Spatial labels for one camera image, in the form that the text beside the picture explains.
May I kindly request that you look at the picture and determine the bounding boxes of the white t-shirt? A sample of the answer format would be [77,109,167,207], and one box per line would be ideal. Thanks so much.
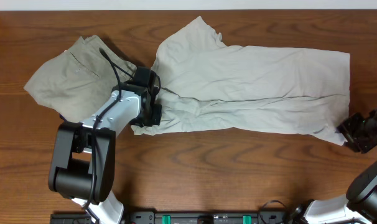
[133,17,350,145]

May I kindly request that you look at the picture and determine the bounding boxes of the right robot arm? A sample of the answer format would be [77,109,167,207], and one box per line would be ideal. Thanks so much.
[286,109,377,224]

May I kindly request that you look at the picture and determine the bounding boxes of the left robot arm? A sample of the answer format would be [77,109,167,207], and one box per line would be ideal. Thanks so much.
[49,67,162,223]

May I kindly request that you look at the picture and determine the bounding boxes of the folded khaki shorts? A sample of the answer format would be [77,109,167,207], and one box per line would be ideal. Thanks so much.
[24,35,136,123]

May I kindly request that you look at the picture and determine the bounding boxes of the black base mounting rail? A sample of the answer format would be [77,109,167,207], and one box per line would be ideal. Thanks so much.
[50,212,286,224]

